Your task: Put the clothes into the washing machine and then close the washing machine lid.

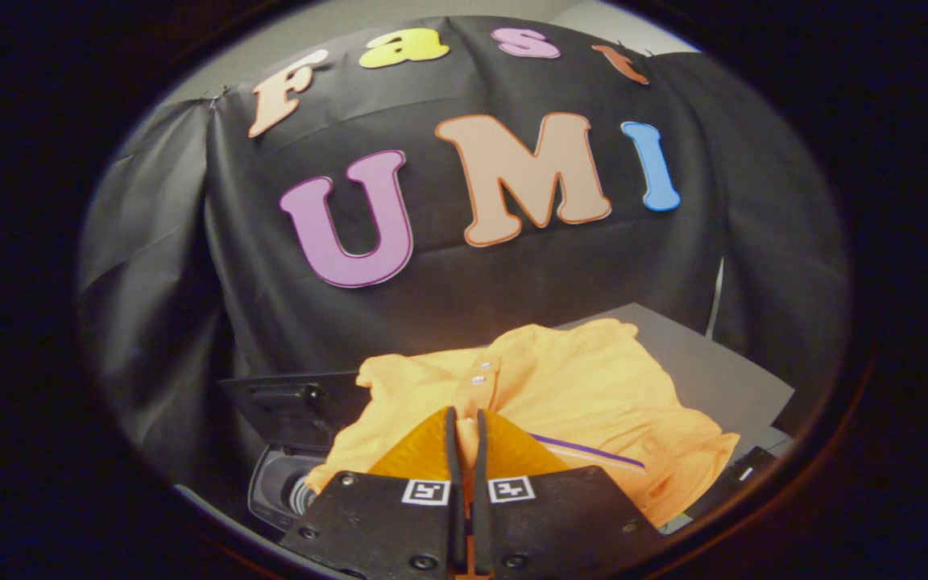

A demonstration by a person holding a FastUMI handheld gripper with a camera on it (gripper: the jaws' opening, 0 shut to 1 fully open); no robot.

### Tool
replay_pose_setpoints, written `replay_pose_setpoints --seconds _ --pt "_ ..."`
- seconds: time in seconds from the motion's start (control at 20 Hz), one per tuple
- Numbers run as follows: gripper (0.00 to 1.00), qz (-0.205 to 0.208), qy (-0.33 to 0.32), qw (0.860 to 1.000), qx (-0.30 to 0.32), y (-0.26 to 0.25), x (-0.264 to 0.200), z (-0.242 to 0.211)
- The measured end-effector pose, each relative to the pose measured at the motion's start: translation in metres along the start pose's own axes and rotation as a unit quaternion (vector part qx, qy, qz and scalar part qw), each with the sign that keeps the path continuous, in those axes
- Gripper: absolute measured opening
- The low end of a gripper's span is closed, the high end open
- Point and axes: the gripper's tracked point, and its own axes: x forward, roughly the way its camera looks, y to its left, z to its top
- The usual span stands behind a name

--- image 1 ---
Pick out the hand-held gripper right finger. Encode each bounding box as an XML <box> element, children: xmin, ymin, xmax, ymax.
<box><xmin>472</xmin><ymin>408</ymin><xmax>666</xmax><ymax>580</ymax></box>

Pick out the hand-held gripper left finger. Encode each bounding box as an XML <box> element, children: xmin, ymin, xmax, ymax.
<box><xmin>279</xmin><ymin>407</ymin><xmax>466</xmax><ymax>580</ymax></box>

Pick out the orange shirt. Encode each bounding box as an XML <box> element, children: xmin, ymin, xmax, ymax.
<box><xmin>304</xmin><ymin>318</ymin><xmax>740</xmax><ymax>528</ymax></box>

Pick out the black backdrop cloth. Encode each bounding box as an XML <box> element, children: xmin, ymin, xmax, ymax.
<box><xmin>77</xmin><ymin>16</ymin><xmax>851</xmax><ymax>484</ymax></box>

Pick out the beige cabinet with grey frame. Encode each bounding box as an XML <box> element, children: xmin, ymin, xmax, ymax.
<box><xmin>557</xmin><ymin>304</ymin><xmax>797</xmax><ymax>528</ymax></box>

